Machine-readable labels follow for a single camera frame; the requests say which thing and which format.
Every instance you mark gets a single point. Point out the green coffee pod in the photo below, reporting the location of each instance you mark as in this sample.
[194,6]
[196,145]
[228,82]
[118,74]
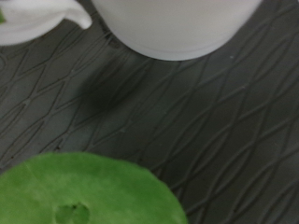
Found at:
[87,186]

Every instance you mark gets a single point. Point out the green tape strip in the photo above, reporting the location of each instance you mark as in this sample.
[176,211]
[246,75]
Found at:
[2,17]

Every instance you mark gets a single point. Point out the white mug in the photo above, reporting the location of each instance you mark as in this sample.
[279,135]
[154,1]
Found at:
[174,25]

